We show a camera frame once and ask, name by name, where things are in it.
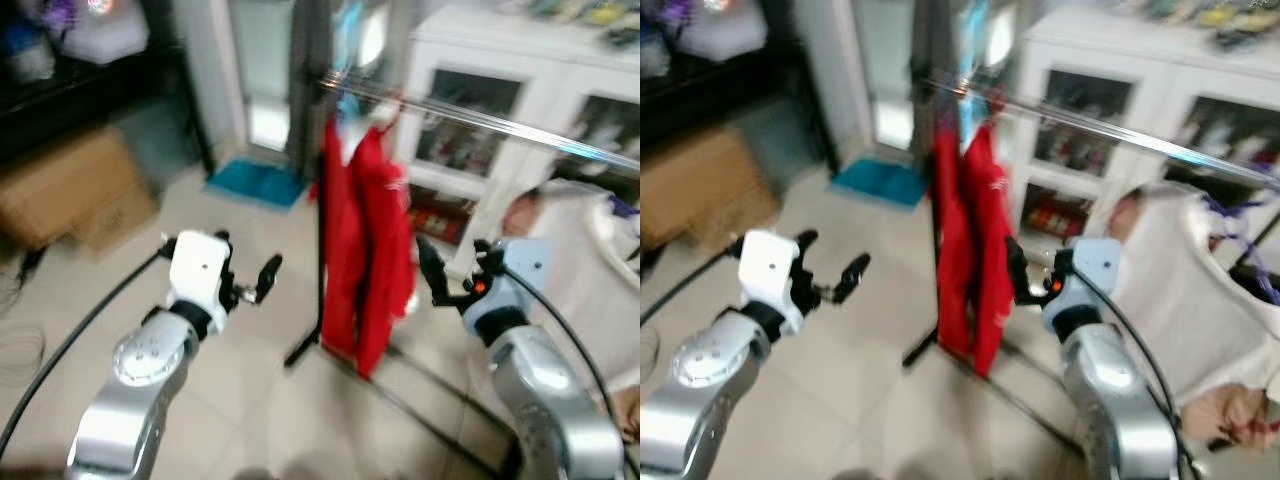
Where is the light blue hanger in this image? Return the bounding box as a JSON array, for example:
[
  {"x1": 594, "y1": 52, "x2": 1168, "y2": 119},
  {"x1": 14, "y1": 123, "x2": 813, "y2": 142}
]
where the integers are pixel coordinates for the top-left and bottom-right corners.
[
  {"x1": 955, "y1": 90, "x2": 987, "y2": 141},
  {"x1": 335, "y1": 90, "x2": 373, "y2": 141}
]

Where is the red garment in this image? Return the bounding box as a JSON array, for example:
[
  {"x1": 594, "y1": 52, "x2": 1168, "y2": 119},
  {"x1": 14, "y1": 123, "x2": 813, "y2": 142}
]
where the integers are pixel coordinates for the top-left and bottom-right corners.
[
  {"x1": 345, "y1": 125, "x2": 417, "y2": 381},
  {"x1": 318, "y1": 118, "x2": 366, "y2": 359},
  {"x1": 932, "y1": 120, "x2": 977, "y2": 359},
  {"x1": 965, "y1": 125, "x2": 1019, "y2": 379}
]

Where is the blue floor mat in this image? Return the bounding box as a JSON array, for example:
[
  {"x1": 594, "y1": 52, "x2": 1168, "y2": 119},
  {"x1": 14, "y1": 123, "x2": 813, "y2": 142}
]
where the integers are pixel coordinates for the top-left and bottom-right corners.
[
  {"x1": 203, "y1": 158, "x2": 309, "y2": 211},
  {"x1": 828, "y1": 158, "x2": 926, "y2": 209}
]

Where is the brown cardboard box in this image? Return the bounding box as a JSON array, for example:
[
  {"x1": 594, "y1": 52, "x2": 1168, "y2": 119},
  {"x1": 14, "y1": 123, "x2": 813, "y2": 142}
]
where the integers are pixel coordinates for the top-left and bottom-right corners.
[
  {"x1": 0, "y1": 128, "x2": 161, "y2": 259},
  {"x1": 640, "y1": 128, "x2": 783, "y2": 251}
]

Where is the black shelf unit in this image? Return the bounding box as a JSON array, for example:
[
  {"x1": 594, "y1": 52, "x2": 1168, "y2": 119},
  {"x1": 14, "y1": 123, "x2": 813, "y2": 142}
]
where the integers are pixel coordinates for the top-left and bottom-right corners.
[
  {"x1": 0, "y1": 0, "x2": 216, "y2": 176},
  {"x1": 640, "y1": 0, "x2": 831, "y2": 171}
]

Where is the glass door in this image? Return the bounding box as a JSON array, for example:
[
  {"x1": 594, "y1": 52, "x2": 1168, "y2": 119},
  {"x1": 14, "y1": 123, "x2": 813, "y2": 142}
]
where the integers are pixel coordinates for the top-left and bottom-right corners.
[
  {"x1": 855, "y1": 0, "x2": 916, "y2": 151},
  {"x1": 230, "y1": 0, "x2": 301, "y2": 151}
]

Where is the white glass-door cabinet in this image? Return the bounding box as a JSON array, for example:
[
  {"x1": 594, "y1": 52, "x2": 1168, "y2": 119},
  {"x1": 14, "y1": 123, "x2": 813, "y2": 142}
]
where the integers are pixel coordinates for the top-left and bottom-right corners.
[
  {"x1": 1005, "y1": 8, "x2": 1280, "y2": 261},
  {"x1": 395, "y1": 8, "x2": 641, "y2": 276}
]

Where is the white plastic bag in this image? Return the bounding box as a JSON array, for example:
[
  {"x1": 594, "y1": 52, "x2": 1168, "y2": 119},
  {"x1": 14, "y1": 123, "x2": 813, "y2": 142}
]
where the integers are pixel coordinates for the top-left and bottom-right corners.
[
  {"x1": 690, "y1": 0, "x2": 771, "y2": 61},
  {"x1": 60, "y1": 0, "x2": 151, "y2": 66}
]

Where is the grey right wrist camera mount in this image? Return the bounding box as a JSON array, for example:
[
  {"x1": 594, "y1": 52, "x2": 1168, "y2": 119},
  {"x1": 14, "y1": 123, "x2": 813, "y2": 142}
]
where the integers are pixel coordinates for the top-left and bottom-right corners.
[
  {"x1": 1043, "y1": 238, "x2": 1124, "y2": 336},
  {"x1": 465, "y1": 238, "x2": 557, "y2": 336}
]

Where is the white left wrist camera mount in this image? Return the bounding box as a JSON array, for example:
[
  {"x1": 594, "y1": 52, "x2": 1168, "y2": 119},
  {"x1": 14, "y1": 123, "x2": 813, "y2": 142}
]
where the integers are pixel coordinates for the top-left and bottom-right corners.
[
  {"x1": 165, "y1": 230, "x2": 238, "y2": 321},
  {"x1": 738, "y1": 230, "x2": 802, "y2": 321}
]

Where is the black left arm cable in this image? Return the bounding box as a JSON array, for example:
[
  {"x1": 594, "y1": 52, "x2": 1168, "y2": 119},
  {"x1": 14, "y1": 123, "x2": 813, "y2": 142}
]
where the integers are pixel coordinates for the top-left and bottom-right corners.
[
  {"x1": 0, "y1": 248, "x2": 171, "y2": 461},
  {"x1": 640, "y1": 248, "x2": 741, "y2": 326}
]

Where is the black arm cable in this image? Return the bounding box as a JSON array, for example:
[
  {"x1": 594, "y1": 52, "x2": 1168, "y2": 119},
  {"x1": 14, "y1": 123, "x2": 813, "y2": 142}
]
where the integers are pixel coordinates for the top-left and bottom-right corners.
[
  {"x1": 1073, "y1": 264, "x2": 1201, "y2": 480},
  {"x1": 0, "y1": 248, "x2": 171, "y2": 461},
  {"x1": 640, "y1": 248, "x2": 741, "y2": 326},
  {"x1": 503, "y1": 262, "x2": 641, "y2": 480}
]

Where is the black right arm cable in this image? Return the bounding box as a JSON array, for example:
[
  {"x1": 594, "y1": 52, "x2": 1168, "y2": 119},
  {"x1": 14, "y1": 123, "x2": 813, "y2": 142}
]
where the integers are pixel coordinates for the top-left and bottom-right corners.
[
  {"x1": 1073, "y1": 264, "x2": 1201, "y2": 480},
  {"x1": 503, "y1": 262, "x2": 641, "y2": 480}
]

